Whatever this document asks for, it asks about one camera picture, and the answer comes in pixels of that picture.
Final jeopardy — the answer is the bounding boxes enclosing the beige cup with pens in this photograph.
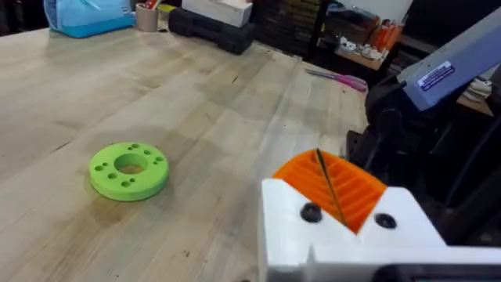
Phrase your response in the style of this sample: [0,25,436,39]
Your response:
[135,2,160,33]

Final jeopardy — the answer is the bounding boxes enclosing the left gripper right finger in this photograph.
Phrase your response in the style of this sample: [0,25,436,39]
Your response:
[318,149,448,248]

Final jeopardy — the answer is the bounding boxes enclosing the white box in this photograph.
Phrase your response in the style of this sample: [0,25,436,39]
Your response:
[181,0,254,28]

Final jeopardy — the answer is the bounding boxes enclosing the pink scissors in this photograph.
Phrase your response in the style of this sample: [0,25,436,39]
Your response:
[305,67,369,93]

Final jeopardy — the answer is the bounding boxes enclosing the green disc with holes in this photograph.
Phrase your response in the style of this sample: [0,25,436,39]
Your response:
[88,141,171,202]

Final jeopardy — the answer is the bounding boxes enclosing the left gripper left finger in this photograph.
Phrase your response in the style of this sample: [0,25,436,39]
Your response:
[259,149,359,282]

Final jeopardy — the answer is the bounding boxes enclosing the black tool case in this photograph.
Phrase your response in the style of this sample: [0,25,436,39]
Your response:
[168,6,256,56]

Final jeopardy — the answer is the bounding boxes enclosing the orange bottles heap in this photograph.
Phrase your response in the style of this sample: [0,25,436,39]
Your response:
[369,19,405,52]

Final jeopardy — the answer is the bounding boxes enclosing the wooden side shelf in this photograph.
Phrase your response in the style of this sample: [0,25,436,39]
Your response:
[335,34,495,118]

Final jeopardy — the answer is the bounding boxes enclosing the light blue bag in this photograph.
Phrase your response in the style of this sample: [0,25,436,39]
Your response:
[42,0,136,39]

